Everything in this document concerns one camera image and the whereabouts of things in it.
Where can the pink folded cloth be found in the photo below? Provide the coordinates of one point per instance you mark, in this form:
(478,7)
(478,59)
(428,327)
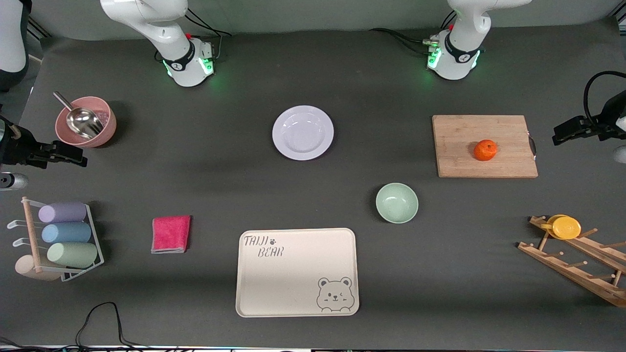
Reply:
(171,234)

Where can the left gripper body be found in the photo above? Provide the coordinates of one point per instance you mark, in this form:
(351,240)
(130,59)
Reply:
(606,119)

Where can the blue cup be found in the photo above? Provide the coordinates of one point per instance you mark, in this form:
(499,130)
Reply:
(66,233)

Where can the wooden cutting board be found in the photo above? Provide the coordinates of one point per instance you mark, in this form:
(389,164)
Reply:
(459,146)

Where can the wooden peg rack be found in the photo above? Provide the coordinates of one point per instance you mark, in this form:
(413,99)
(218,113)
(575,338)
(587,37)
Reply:
(562,266)

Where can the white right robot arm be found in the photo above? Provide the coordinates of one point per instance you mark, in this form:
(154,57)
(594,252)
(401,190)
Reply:
(146,19)

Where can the orange fruit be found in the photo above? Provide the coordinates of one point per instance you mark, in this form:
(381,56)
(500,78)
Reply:
(485,150)

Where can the green cup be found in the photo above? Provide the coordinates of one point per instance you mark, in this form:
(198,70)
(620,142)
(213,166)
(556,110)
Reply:
(72,255)

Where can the purple cup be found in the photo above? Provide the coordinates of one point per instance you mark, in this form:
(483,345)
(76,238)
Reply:
(62,212)

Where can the white round plate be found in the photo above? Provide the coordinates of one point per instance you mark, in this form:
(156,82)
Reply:
(303,133)

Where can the pink bowl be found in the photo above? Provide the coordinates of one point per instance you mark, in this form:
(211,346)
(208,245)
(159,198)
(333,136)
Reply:
(106,132)

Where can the wooden rod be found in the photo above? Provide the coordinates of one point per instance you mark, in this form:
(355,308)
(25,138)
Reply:
(30,225)

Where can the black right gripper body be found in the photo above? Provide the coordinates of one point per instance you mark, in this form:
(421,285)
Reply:
(14,149)

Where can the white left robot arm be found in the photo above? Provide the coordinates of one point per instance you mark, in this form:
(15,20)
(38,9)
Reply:
(459,58)

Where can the metal scoop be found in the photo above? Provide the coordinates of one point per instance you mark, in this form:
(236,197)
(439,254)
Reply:
(83,122)

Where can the light green bowl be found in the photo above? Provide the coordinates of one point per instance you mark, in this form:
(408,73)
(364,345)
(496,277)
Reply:
(397,203)

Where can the cream tray with bear print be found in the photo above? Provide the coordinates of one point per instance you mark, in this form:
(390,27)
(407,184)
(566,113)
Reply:
(293,278)

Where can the beige cup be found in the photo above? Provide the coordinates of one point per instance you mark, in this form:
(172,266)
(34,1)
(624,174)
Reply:
(27,269)

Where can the yellow cup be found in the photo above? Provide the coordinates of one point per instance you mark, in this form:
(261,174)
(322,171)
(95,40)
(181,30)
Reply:
(566,228)

